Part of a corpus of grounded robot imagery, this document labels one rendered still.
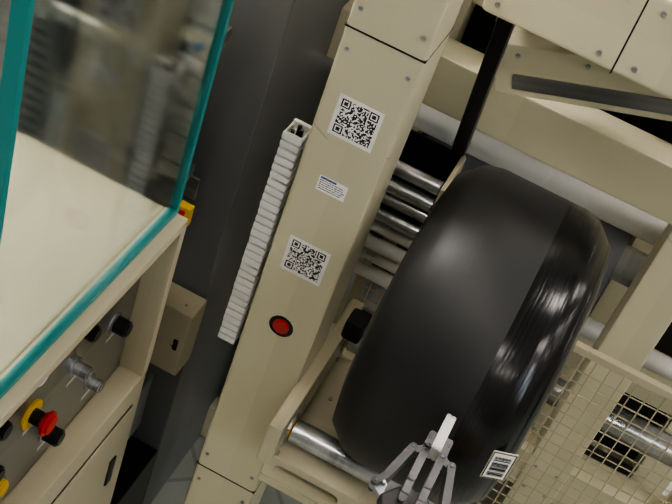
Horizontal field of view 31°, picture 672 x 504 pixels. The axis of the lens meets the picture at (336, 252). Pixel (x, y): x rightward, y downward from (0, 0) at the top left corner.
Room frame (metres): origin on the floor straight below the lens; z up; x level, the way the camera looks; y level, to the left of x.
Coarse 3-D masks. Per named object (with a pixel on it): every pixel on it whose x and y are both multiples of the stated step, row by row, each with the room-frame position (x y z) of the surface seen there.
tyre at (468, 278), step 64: (448, 192) 1.59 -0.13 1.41; (512, 192) 1.61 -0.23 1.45; (448, 256) 1.44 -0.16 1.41; (512, 256) 1.47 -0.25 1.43; (576, 256) 1.51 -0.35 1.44; (384, 320) 1.37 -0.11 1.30; (448, 320) 1.37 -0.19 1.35; (512, 320) 1.38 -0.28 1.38; (576, 320) 1.43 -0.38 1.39; (384, 384) 1.31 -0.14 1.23; (448, 384) 1.31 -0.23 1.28; (512, 384) 1.32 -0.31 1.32; (384, 448) 1.30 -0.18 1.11; (512, 448) 1.31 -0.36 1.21
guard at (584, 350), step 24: (360, 288) 1.92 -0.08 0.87; (384, 288) 1.92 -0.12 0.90; (600, 360) 1.84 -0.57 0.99; (600, 384) 1.85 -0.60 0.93; (648, 384) 1.83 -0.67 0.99; (552, 432) 1.85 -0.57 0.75; (576, 432) 1.85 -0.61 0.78; (600, 432) 1.84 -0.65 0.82; (624, 432) 1.83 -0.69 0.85; (648, 432) 1.83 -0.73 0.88; (600, 456) 1.84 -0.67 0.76; (624, 456) 1.83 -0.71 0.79; (648, 456) 1.82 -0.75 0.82; (624, 480) 1.82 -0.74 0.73; (648, 480) 1.82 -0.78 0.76
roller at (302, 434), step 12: (300, 420) 1.47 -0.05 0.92; (288, 432) 1.44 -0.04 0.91; (300, 432) 1.45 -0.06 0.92; (312, 432) 1.45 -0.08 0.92; (324, 432) 1.47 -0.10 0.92; (300, 444) 1.44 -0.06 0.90; (312, 444) 1.44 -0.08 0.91; (324, 444) 1.44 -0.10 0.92; (336, 444) 1.45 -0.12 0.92; (324, 456) 1.43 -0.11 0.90; (336, 456) 1.43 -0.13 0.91; (348, 456) 1.43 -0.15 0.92; (348, 468) 1.42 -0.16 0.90; (360, 468) 1.42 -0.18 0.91
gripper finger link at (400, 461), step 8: (408, 448) 1.21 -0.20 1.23; (416, 448) 1.21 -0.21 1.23; (400, 456) 1.19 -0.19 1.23; (408, 456) 1.19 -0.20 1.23; (392, 464) 1.17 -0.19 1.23; (400, 464) 1.18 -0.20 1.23; (384, 472) 1.16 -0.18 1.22; (392, 472) 1.16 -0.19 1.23; (376, 480) 1.14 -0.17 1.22; (368, 488) 1.14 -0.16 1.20
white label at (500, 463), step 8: (496, 456) 1.29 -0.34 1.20; (504, 456) 1.29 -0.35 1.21; (512, 456) 1.29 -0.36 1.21; (488, 464) 1.28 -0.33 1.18; (496, 464) 1.29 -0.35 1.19; (504, 464) 1.29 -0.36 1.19; (512, 464) 1.29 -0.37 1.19; (488, 472) 1.28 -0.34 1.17; (496, 472) 1.29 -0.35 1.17; (504, 472) 1.29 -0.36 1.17
